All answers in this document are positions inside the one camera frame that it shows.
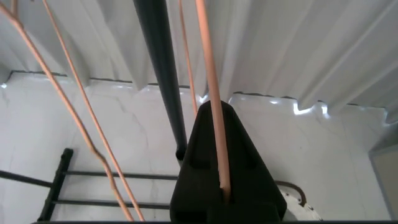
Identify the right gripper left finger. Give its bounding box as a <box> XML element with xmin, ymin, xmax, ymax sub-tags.
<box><xmin>170</xmin><ymin>100</ymin><xmax>224</xmax><ymax>222</ymax></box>

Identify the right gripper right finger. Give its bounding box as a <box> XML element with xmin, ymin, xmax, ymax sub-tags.
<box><xmin>222</xmin><ymin>101</ymin><xmax>287</xmax><ymax>222</ymax></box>

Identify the pink clothes hanger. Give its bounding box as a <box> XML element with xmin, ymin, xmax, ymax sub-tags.
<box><xmin>178</xmin><ymin>0</ymin><xmax>232</xmax><ymax>202</ymax></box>
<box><xmin>0</xmin><ymin>0</ymin><xmax>146</xmax><ymax>222</ymax></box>

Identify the white laundry basket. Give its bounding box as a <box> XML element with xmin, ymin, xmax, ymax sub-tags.
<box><xmin>275</xmin><ymin>180</ymin><xmax>323</xmax><ymax>222</ymax></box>

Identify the black clothes rack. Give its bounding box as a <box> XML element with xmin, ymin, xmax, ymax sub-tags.
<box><xmin>0</xmin><ymin>0</ymin><xmax>189</xmax><ymax>222</ymax></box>

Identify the white curtain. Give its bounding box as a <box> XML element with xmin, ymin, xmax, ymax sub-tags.
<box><xmin>0</xmin><ymin>0</ymin><xmax>398</xmax><ymax>124</ymax></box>

